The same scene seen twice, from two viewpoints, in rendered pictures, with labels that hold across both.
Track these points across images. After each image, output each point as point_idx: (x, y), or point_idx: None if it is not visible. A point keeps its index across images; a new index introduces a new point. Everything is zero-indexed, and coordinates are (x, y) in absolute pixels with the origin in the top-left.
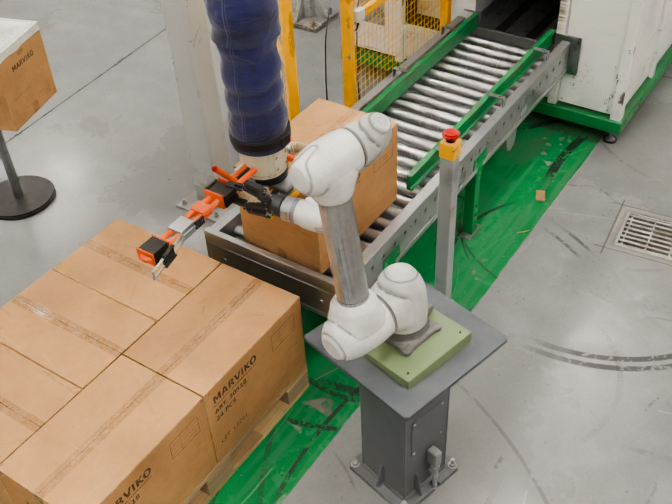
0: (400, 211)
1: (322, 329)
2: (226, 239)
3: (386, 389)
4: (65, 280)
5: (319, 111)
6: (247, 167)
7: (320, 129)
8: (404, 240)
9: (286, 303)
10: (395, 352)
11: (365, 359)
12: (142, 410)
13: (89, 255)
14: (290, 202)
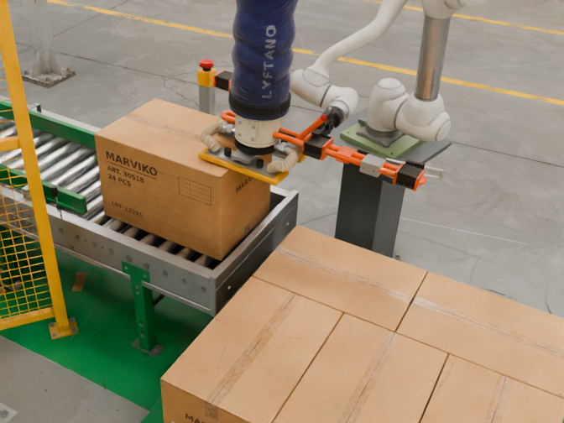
0: None
1: (437, 126)
2: (232, 259)
3: (431, 147)
4: (289, 408)
5: (123, 133)
6: (278, 132)
7: (159, 132)
8: None
9: (306, 231)
10: (404, 137)
11: (407, 154)
12: (456, 305)
13: (238, 393)
14: (341, 103)
